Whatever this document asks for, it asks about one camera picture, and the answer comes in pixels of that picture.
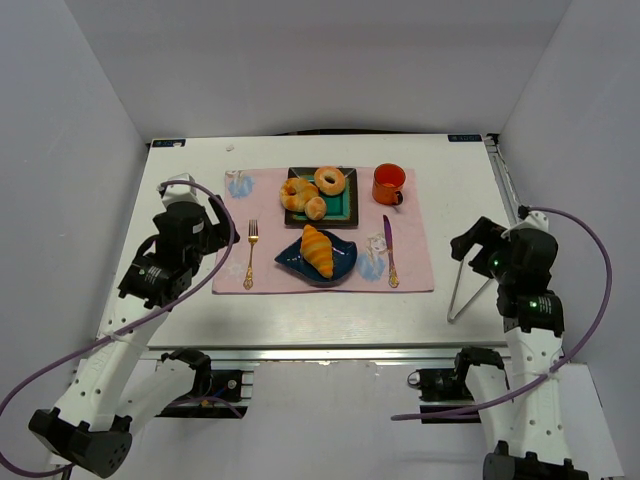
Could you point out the curled croissant bread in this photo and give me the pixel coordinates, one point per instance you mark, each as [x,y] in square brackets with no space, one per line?
[295,193]

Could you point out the blue label sticker right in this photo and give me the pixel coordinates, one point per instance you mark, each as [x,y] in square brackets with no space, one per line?
[464,138]

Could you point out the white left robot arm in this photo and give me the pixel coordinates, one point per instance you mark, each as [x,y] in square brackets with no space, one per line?
[94,422]

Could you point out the orange metal mug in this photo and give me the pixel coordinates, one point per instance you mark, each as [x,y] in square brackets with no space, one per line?
[388,183]

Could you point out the blue label sticker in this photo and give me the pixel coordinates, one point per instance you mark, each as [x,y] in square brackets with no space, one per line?
[464,138]
[168,143]

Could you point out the blue label sticker left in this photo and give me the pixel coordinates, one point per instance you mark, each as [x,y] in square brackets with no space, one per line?
[168,143]

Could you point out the pink cartoon placemat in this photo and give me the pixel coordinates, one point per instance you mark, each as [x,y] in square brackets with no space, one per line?
[254,194]

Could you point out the striped orange croissant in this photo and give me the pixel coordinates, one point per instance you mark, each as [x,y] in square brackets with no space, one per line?
[316,249]

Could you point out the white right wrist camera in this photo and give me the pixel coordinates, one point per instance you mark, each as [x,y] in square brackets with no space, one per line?
[528,219]

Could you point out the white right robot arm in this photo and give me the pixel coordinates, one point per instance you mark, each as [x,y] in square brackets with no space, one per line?
[520,405]

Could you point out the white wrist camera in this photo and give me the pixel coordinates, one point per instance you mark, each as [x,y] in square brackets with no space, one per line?
[178,193]
[528,219]

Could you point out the black square plate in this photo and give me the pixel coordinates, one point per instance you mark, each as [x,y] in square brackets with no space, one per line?
[342,209]

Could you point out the sugared ring donut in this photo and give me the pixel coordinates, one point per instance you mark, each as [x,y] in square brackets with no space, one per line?
[330,181]

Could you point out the small round bun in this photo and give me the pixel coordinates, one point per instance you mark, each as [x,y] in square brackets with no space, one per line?
[315,209]

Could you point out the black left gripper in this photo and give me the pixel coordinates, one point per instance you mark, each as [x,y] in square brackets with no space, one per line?
[211,232]

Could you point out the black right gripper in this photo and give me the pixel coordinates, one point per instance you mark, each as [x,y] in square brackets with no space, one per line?
[480,246]

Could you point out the purple gold table knife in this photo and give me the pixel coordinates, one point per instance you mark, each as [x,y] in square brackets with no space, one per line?
[393,279]

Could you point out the gold ornate fork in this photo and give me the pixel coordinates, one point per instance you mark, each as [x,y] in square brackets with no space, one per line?
[253,237]

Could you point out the blue shell-shaped dish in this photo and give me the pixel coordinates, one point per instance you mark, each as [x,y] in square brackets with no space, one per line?
[344,253]

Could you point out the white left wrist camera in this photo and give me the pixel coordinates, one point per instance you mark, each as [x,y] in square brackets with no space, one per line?
[178,193]

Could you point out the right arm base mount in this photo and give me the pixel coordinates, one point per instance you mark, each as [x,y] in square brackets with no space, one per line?
[442,390]

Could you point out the metal food tongs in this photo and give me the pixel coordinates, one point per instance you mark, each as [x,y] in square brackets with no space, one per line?
[453,313]

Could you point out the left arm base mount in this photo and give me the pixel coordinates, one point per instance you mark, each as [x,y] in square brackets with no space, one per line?
[217,393]

